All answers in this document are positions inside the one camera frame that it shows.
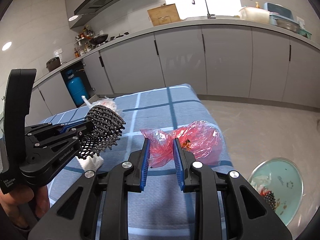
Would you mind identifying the pink translucent plastic bag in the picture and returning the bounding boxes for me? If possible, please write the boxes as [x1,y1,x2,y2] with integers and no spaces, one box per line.
[140,120,226,168]

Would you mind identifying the dark cooking pot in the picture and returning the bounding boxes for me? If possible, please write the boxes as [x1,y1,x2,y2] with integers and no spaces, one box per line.
[46,56,61,72]

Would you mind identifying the dark knitted mesh scrubber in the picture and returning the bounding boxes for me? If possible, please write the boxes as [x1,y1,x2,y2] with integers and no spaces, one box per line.
[77,105,125,159]

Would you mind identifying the teal trash bin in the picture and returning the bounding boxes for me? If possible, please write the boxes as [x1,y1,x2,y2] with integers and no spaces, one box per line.
[248,157,304,225]

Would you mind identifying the white cloth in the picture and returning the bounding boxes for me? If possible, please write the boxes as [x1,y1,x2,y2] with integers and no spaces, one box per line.
[76,154,104,172]

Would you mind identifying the person's left hand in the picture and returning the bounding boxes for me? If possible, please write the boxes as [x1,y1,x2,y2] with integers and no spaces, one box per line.
[0,184,51,229]

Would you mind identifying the black wok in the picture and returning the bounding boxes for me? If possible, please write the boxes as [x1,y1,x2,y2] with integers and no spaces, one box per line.
[89,34,108,46]

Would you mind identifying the grey kitchen cabinets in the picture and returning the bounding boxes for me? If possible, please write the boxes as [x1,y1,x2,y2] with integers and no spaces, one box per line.
[26,19,319,125]

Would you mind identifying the blue gas cylinder under counter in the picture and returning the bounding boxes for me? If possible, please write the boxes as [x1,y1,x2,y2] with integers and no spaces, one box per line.
[66,69,89,107]

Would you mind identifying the clear bag red print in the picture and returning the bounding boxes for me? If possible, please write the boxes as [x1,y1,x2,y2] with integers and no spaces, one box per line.
[81,95,122,115]

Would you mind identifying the white plastic basin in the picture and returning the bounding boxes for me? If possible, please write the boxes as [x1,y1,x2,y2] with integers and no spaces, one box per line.
[238,7,270,24]

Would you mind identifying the kitchen faucet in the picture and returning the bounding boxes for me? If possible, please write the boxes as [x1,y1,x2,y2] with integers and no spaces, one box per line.
[191,0,216,19]

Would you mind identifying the blue checked tablecloth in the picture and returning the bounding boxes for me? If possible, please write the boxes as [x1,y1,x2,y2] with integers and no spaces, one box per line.
[37,83,235,240]

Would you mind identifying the blue dish rack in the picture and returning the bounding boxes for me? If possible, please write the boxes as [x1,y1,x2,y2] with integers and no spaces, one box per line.
[263,2,312,39]

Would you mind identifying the spice bottle rack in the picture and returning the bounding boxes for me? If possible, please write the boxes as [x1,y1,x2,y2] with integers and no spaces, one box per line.
[74,25,94,58]

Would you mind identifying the wooden cutting board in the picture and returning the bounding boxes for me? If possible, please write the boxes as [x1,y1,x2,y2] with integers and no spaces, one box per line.
[147,4,181,27]

